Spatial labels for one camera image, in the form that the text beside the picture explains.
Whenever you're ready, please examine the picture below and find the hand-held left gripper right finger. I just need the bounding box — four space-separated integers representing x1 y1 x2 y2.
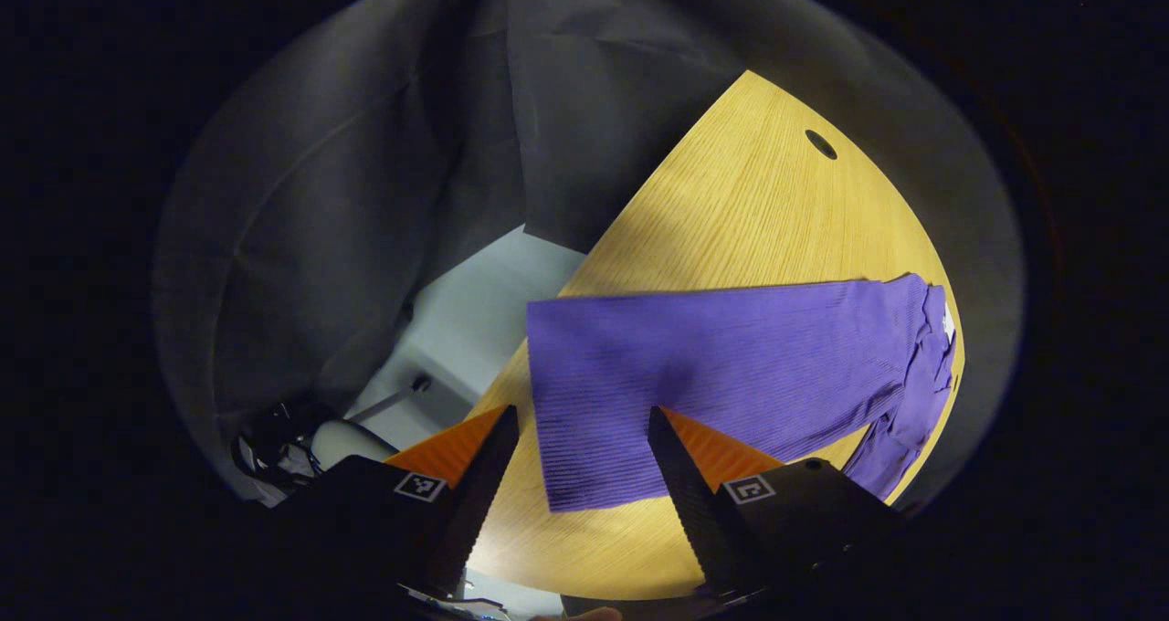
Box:
647 406 905 604

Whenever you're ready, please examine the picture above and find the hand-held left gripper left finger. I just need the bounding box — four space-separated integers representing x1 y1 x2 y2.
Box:
265 405 521 604

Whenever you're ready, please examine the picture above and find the purple knit cardigan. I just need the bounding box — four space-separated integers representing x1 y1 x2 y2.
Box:
526 273 958 514

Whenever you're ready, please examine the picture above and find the grey metal rod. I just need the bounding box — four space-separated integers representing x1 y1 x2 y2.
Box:
350 376 432 423

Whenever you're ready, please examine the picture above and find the white round base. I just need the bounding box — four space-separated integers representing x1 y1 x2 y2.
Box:
311 418 398 471

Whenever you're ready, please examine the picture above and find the black cable bundle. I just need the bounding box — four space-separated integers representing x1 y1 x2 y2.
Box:
230 400 321 503

